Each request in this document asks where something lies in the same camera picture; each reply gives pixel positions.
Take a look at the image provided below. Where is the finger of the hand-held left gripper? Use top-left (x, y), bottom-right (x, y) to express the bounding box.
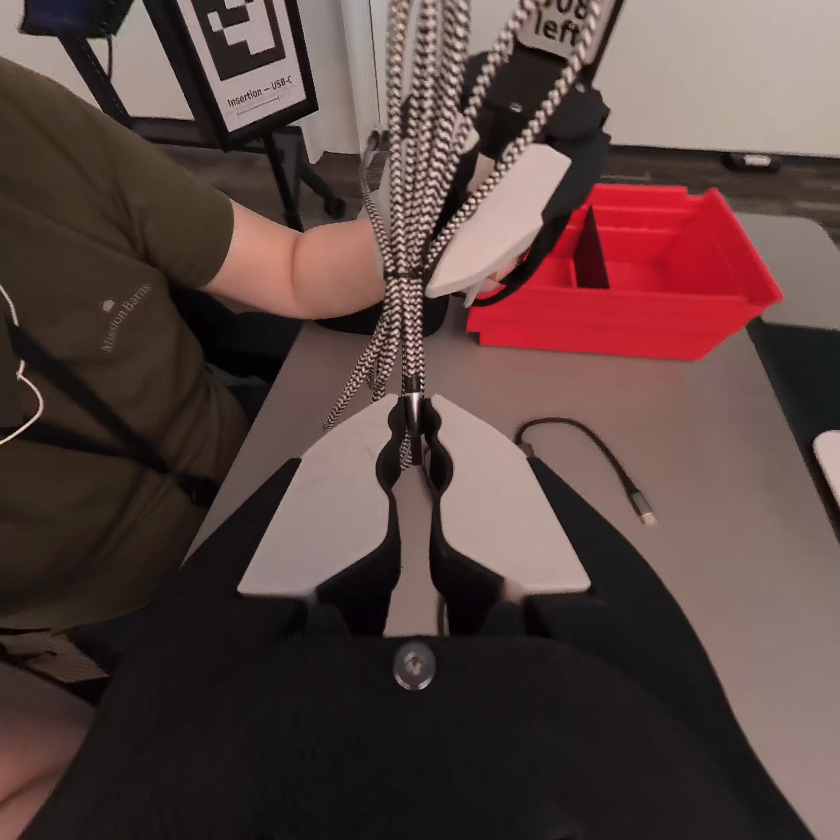
top-left (456, 128), bottom-right (487, 199)
top-left (425, 143), bottom-right (573, 301)

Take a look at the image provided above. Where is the short black cable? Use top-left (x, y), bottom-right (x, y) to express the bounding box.
top-left (514, 419), bottom-right (658, 528)

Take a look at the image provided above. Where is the black body strap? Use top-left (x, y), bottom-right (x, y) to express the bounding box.
top-left (0, 315), bottom-right (221, 509)

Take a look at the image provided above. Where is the black white braided cable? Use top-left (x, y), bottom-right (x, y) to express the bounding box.
top-left (322, 0), bottom-right (605, 470)

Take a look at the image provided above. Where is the thin white cord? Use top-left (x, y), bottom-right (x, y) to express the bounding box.
top-left (0, 282), bottom-right (46, 448)

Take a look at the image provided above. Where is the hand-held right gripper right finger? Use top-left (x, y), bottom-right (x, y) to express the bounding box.
top-left (430, 395), bottom-right (593, 599)

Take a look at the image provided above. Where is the black floor outlet box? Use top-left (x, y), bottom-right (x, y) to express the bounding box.
top-left (722, 151), bottom-right (783, 175)

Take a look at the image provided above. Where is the dark rectangular desk mat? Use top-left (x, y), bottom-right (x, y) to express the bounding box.
top-left (747, 318), bottom-right (840, 460)

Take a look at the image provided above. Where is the person in olive shirt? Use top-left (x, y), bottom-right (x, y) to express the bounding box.
top-left (0, 56), bottom-right (250, 634)

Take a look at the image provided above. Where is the red plastic bin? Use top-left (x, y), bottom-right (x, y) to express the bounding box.
top-left (466, 184), bottom-right (785, 362)

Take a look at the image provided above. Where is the black equipment rack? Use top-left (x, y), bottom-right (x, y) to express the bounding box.
top-left (59, 33), bottom-right (132, 129)

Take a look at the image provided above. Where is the black sign stand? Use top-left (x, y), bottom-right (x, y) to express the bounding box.
top-left (262, 128), bottom-right (349, 231)

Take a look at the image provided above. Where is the instruction board on white stand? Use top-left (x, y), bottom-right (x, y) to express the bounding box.
top-left (812, 430), bottom-right (840, 509)

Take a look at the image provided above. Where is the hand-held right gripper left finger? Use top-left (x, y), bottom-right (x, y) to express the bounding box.
top-left (236, 395), bottom-right (403, 601)

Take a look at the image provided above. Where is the dark monitor screen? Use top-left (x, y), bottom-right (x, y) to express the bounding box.
top-left (18, 0), bottom-right (135, 37)

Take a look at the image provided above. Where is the framed marker sign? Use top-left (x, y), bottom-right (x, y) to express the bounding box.
top-left (141, 0), bottom-right (320, 153)

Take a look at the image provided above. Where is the black bin divider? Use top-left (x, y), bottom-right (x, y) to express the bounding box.
top-left (573, 205), bottom-right (613, 291)

